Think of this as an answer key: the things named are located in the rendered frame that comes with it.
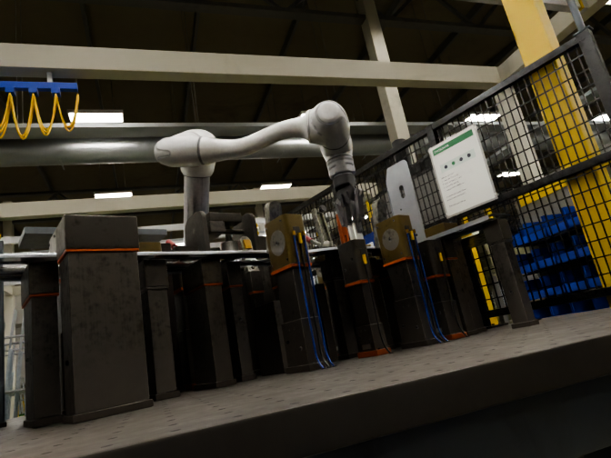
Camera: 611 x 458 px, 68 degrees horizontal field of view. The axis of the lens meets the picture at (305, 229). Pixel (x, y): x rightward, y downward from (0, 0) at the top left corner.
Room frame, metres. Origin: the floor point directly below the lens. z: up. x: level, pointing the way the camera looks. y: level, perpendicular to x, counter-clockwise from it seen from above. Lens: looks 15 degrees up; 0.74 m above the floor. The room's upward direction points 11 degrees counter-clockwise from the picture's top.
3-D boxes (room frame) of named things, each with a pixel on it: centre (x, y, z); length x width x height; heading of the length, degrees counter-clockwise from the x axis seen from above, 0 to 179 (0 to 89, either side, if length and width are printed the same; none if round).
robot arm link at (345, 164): (1.42, -0.16, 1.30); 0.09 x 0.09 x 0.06
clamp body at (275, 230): (1.02, 0.04, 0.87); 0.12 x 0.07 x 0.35; 39
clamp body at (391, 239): (1.21, -0.25, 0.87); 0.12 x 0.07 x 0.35; 39
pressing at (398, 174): (1.58, -0.37, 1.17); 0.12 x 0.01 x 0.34; 39
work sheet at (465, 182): (1.69, -0.64, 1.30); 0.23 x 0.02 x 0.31; 39
